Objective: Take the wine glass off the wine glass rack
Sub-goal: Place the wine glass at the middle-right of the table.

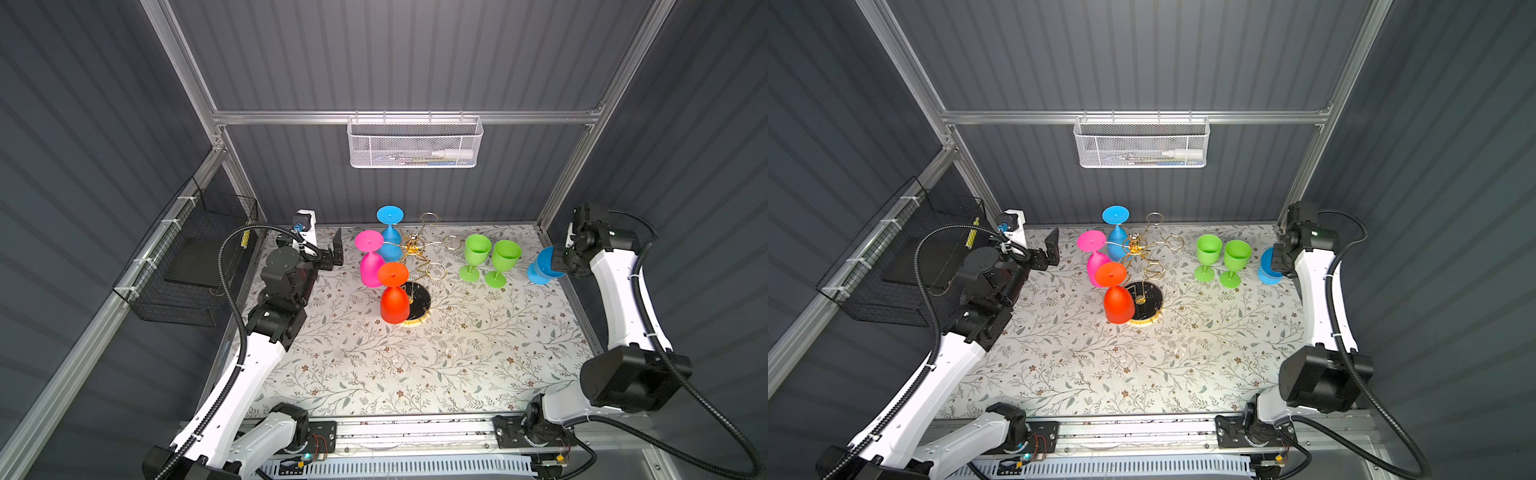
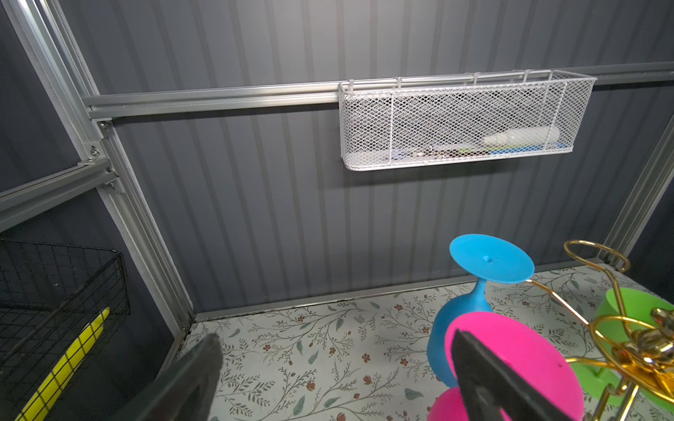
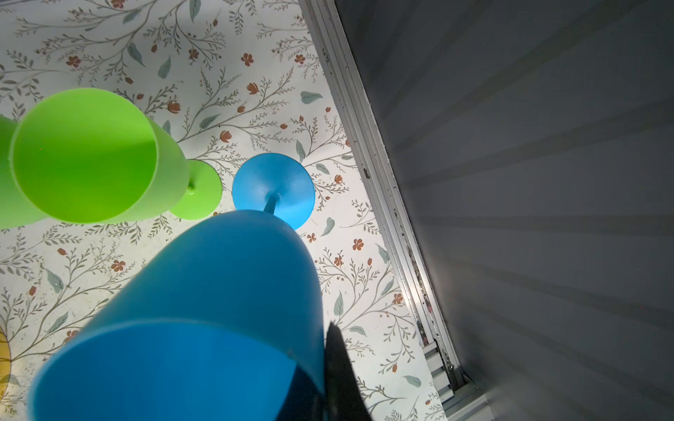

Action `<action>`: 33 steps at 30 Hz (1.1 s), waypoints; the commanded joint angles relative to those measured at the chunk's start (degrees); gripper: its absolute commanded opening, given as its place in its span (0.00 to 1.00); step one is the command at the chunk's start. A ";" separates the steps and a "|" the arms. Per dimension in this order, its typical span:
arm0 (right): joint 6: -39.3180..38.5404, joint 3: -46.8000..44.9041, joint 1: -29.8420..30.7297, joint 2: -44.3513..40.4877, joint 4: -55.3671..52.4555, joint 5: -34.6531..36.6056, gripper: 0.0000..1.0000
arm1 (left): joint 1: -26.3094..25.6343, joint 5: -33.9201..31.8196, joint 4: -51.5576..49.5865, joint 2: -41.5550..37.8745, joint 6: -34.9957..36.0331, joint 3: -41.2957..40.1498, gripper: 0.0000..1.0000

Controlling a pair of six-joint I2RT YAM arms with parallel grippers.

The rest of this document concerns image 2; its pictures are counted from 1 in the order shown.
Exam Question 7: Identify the gold wire glass rack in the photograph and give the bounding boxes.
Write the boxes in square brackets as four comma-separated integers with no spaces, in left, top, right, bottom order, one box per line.
[528,240,673,420]

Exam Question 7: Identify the floral table mat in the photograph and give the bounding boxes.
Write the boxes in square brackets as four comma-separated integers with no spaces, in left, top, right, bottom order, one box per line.
[184,266,611,420]

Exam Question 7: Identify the black wire wall basket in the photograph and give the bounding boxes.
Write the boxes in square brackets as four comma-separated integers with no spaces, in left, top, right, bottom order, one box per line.
[1,239,131,420]

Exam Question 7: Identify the pink wine glass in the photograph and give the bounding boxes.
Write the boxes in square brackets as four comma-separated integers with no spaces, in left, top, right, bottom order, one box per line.
[443,312,584,420]

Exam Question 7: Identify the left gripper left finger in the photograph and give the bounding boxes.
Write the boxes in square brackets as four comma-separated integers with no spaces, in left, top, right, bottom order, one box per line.
[111,333,223,420]

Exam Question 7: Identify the left blue wine glass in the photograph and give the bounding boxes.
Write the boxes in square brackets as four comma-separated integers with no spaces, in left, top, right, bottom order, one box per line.
[427,234,535,388]

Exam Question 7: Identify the white marker in basket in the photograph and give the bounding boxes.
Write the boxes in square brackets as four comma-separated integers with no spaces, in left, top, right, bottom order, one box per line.
[481,126,560,149]

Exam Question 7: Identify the green wine glass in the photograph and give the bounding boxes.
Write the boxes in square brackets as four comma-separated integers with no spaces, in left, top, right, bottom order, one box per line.
[570,286,674,414]

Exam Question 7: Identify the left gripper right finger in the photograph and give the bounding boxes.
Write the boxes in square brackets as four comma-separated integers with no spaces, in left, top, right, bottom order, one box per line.
[450,330,569,420]

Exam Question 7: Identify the white mesh wall basket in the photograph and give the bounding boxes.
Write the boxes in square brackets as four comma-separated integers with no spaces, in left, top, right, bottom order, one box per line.
[337,69,597,171]

